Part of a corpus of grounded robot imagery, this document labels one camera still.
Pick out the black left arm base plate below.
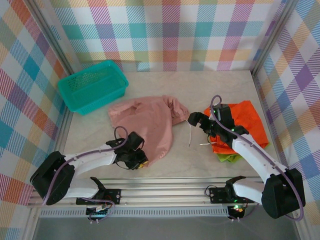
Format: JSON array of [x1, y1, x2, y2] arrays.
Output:
[[75, 188, 122, 207]]

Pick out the orange shorts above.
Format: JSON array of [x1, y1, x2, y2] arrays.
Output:
[[199, 99, 271, 155]]

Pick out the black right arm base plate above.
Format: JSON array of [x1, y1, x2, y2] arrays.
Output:
[[208, 186, 256, 204]]

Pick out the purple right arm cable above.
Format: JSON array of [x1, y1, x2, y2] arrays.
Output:
[[210, 94, 307, 222]]

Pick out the aluminium rail frame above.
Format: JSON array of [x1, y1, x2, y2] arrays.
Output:
[[27, 176, 305, 209]]

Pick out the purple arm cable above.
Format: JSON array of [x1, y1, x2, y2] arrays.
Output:
[[210, 94, 307, 222], [41, 126, 131, 224]]

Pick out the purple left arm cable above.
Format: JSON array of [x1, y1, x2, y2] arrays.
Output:
[[41, 126, 131, 224]]

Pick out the aluminium table side rail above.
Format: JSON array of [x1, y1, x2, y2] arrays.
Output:
[[43, 109, 74, 176]]

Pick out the teal plastic basket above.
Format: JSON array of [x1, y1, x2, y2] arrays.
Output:
[[57, 59, 130, 117]]

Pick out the pink shorts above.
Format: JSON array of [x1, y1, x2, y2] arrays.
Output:
[[107, 94, 194, 167]]

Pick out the lime green shorts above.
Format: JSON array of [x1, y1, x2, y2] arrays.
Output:
[[216, 141, 272, 165]]

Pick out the grey slotted cable duct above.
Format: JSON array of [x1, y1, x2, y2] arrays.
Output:
[[39, 208, 230, 218]]

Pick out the aluminium corner post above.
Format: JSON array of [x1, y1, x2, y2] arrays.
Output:
[[23, 0, 83, 76], [249, 0, 301, 75]]

